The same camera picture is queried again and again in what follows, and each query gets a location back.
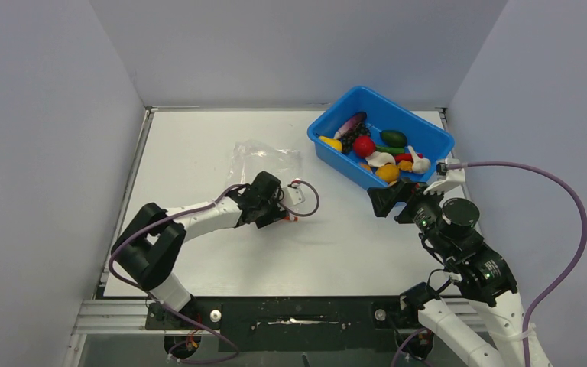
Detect red toy apple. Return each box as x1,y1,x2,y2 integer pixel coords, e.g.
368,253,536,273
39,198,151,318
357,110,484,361
352,135,376,158

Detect dark toy grapes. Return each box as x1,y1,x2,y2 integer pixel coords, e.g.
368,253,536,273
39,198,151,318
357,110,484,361
339,123,371,154

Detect orange toy fruit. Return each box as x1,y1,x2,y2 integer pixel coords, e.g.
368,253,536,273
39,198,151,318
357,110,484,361
375,164,401,184

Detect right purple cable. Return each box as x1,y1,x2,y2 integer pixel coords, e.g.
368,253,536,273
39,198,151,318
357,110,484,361
447,161,587,367

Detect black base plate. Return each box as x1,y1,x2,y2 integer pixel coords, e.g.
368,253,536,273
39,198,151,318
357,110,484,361
145,295,429,352

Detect green toy avocado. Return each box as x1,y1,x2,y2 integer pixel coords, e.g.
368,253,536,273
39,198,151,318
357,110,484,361
379,130,407,148

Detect clear zip top bag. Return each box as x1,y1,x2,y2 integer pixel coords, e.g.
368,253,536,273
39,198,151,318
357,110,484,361
226,139,303,224

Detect white toy garlic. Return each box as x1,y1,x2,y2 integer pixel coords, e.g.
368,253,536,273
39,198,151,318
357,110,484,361
407,145,431,174

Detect blue plastic bin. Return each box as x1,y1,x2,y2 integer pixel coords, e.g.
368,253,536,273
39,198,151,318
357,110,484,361
307,86,455,189

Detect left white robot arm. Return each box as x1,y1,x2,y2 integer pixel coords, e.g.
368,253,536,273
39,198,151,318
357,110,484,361
108,171,303,323

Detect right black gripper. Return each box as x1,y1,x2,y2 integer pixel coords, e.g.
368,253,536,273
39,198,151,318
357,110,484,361
367,175,454,257

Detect orange fried toy piece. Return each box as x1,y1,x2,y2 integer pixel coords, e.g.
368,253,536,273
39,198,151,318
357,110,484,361
397,161,413,173

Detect green toy cucumber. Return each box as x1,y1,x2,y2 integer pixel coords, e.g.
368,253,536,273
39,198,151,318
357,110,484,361
375,145,406,156

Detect yellow toy pepper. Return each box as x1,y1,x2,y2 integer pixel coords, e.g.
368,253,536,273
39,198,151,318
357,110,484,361
319,136,343,153

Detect purple toy eggplant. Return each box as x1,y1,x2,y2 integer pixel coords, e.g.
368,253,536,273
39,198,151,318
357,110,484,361
333,111,367,139

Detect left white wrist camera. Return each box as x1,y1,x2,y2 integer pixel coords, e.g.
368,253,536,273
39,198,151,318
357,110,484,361
280,186,305,208

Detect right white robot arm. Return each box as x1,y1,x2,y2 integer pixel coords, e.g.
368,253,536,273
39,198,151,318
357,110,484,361
367,180,551,366

